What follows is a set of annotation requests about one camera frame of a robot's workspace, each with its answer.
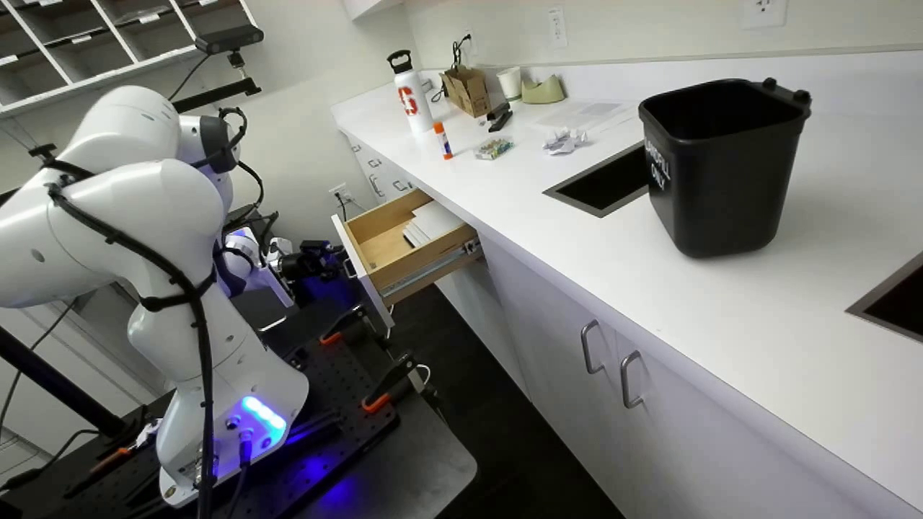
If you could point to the white paper roll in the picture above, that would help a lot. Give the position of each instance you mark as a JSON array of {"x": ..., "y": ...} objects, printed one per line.
[{"x": 508, "y": 83}]

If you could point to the brown cardboard box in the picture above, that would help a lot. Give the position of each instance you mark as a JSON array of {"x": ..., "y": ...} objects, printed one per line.
[{"x": 468, "y": 91}]

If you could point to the small white clips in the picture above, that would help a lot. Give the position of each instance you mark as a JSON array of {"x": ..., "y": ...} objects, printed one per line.
[{"x": 566, "y": 143}]

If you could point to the grey metal base plate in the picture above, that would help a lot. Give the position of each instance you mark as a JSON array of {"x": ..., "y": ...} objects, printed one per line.
[{"x": 413, "y": 472}]

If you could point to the white papers stack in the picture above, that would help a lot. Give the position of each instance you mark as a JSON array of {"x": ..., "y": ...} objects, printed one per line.
[{"x": 435, "y": 224}]

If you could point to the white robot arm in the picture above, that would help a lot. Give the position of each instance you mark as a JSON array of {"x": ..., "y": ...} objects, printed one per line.
[{"x": 145, "y": 221}]

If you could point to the black clamp with orange grip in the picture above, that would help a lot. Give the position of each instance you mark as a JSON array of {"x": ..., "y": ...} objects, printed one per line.
[
  {"x": 390, "y": 381},
  {"x": 114, "y": 453},
  {"x": 341, "y": 326}
]

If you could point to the white bottle with red print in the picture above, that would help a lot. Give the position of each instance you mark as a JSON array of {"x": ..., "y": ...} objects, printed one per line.
[{"x": 411, "y": 97}]

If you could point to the white drawer with wooden interior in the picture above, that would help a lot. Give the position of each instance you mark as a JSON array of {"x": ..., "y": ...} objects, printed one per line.
[{"x": 394, "y": 256}]

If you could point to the white wall outlet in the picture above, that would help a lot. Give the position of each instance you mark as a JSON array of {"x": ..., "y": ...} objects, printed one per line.
[
  {"x": 559, "y": 28},
  {"x": 765, "y": 9}
]

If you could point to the white mail sorter shelf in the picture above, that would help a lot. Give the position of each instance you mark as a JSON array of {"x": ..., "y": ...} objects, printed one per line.
[{"x": 88, "y": 45}]

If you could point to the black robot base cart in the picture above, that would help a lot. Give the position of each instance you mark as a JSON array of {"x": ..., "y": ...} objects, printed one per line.
[{"x": 319, "y": 384}]

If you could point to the black landfill bin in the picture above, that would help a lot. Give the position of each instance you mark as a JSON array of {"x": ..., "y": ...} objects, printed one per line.
[{"x": 726, "y": 174}]

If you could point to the black camera on stand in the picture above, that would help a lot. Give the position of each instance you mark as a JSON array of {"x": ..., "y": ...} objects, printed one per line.
[{"x": 228, "y": 42}]

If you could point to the black stapler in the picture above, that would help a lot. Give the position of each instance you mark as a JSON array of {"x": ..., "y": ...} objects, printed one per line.
[{"x": 499, "y": 116}]

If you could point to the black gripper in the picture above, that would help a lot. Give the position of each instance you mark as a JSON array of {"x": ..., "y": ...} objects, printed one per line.
[{"x": 313, "y": 261}]

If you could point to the white counter cabinet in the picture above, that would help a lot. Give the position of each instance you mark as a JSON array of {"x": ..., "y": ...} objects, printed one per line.
[{"x": 538, "y": 322}]

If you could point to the glue stick with orange cap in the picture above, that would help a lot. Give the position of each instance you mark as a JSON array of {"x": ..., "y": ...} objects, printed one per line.
[{"x": 442, "y": 143}]

